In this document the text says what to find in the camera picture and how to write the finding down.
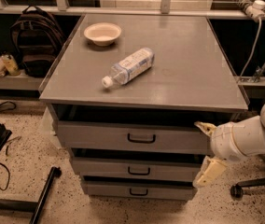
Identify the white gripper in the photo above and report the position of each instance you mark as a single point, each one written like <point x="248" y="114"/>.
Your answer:
<point x="223" y="142"/>

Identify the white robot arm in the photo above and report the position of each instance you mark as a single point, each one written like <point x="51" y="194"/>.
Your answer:
<point x="249" y="135"/>

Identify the grey drawer cabinet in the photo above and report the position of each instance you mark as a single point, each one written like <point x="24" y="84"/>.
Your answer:
<point x="189" y="70"/>

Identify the grey bottom drawer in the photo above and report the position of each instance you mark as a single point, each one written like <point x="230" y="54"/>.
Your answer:
<point x="137" y="188"/>

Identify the grey drawer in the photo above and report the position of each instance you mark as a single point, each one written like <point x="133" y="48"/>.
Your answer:
<point x="137" y="188"/>
<point x="135" y="128"/>
<point x="136" y="164"/>

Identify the grey top drawer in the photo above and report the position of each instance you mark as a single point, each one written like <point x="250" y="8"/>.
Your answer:
<point x="135" y="128"/>

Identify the grey middle drawer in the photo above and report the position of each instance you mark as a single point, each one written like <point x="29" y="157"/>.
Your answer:
<point x="136" y="164"/>

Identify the black office chair base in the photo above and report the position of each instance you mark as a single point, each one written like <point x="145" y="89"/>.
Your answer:
<point x="237" y="190"/>

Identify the clear plastic water bottle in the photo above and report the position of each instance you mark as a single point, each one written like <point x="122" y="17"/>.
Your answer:
<point x="129" y="68"/>

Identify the white power strip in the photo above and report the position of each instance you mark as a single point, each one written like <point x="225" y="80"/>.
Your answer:
<point x="252" y="9"/>

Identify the white paper bowl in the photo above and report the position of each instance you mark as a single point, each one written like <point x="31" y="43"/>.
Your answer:
<point x="102" y="34"/>

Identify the black stand leg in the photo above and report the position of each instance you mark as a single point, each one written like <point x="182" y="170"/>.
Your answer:
<point x="35" y="208"/>

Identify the grey low shelf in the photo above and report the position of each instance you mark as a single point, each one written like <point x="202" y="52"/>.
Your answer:
<point x="21" y="82"/>

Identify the dark brown backpack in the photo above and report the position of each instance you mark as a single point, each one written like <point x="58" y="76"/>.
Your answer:
<point x="38" y="38"/>

